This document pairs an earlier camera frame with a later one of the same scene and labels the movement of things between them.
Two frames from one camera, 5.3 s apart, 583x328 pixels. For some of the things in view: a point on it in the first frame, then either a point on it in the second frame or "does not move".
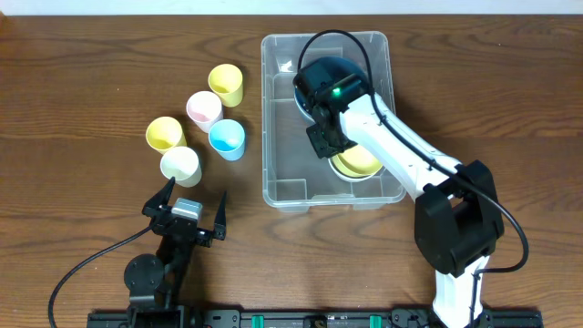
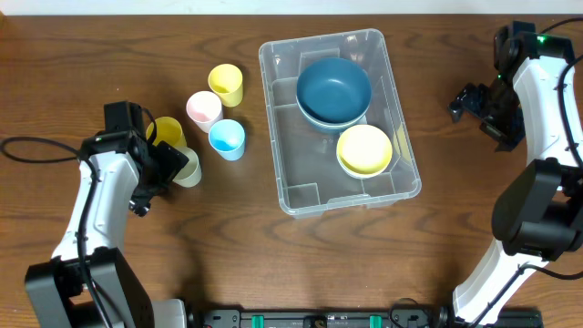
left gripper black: x=180 y=223 to x=148 y=183
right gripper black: x=324 y=141 to x=476 y=111
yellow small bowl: x=358 y=160 does not move
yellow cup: x=164 y=133 does not move
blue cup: x=229 y=138 does not move
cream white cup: x=182 y=164 does not move
